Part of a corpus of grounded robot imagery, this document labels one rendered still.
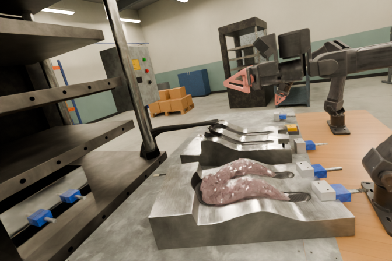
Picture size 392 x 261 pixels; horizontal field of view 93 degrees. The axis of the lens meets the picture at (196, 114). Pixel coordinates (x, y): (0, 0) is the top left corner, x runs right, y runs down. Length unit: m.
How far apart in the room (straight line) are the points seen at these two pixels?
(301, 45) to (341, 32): 6.75
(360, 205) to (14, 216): 1.03
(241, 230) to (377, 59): 0.51
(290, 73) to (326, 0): 6.83
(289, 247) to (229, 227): 0.15
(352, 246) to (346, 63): 0.42
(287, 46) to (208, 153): 0.56
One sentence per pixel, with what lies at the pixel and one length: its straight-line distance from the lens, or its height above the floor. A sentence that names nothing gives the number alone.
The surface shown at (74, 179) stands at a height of 0.92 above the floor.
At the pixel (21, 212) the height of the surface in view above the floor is 0.93.
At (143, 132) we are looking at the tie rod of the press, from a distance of 1.14.
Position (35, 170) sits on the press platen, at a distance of 0.87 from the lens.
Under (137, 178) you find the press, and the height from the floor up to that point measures 0.78.
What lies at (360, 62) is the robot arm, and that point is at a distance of 0.57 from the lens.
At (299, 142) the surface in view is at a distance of 0.96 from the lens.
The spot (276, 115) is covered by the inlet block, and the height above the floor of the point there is 0.84.
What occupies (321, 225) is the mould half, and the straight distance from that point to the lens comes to 0.61.
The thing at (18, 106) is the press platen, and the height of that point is 1.25.
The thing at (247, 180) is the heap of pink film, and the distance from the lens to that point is 0.60.
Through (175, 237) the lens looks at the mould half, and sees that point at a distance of 0.60.
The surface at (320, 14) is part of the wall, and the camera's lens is 7.31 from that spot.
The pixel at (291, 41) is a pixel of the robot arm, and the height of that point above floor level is 1.28.
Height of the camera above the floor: 1.26
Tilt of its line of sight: 14 degrees down
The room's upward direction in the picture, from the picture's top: 11 degrees counter-clockwise
